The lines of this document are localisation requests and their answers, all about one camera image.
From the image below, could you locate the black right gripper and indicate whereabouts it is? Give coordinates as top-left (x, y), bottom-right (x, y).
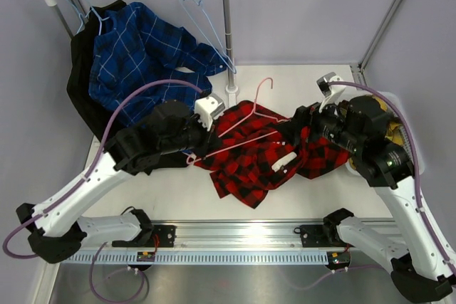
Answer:
top-left (275, 92), bottom-right (363, 153)

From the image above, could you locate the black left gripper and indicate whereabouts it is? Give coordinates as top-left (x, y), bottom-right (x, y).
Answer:
top-left (159, 110), bottom-right (222, 160)

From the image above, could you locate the pink wire hanger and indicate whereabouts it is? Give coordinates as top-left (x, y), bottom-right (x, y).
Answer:
top-left (185, 78), bottom-right (289, 165)

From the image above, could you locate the red black checked shirt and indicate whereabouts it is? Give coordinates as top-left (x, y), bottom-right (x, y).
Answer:
top-left (196, 100), bottom-right (349, 209)

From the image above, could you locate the yellow plaid shirt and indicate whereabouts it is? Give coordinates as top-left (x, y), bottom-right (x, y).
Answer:
top-left (346, 95), bottom-right (401, 178)

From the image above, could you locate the light blue wire hanger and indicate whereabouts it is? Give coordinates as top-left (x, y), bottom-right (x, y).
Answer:
top-left (178, 0), bottom-right (237, 76)

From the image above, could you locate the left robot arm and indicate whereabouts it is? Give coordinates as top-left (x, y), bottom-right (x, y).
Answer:
top-left (16, 95), bottom-right (225, 263)

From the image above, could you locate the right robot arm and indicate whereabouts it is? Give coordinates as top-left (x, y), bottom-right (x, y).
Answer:
top-left (292, 95), bottom-right (455, 303)

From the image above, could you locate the blue plaid shirt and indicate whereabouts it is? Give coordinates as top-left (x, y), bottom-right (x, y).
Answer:
top-left (88, 2), bottom-right (227, 127)

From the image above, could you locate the blue hanger on rack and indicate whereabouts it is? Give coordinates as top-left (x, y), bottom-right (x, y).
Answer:
top-left (85, 0), bottom-right (109, 36)
top-left (66, 0), bottom-right (85, 33)

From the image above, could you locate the white perforated basket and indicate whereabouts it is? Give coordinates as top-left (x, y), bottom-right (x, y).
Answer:
top-left (341, 88), bottom-right (426, 175)

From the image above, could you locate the black garment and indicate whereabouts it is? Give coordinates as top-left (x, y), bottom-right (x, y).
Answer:
top-left (66, 0), bottom-right (193, 177)

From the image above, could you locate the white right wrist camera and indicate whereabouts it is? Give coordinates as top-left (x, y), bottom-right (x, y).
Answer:
top-left (316, 72), bottom-right (346, 113)

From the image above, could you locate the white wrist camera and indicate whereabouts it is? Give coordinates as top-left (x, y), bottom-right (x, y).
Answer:
top-left (316, 72), bottom-right (346, 113)
top-left (194, 93), bottom-right (225, 131)

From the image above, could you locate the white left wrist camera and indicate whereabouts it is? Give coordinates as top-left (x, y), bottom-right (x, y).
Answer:
top-left (194, 93), bottom-right (225, 131)

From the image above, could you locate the aluminium mounting rail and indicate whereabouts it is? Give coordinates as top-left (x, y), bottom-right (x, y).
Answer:
top-left (74, 220), bottom-right (403, 251)

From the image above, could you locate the white slotted cable duct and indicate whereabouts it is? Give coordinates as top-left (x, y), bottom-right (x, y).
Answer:
top-left (65, 250), bottom-right (329, 266)

